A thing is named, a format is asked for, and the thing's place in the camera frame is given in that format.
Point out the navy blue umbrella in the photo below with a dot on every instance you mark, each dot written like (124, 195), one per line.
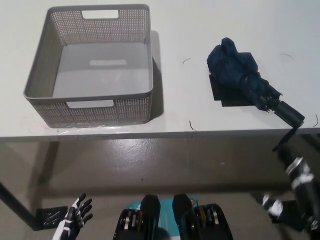
(237, 67)

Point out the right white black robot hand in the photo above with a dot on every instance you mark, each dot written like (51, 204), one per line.
(303, 180)

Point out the black metal table leg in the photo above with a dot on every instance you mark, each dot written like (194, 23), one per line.
(17, 203)

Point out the large black textured patch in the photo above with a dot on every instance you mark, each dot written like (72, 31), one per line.
(220, 93)

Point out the gray perforated plastic basket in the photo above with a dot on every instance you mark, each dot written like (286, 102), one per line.
(45, 70)

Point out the gray rectangular basket label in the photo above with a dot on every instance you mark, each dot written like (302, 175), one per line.
(108, 62)

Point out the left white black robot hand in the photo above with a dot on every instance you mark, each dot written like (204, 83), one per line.
(75, 215)

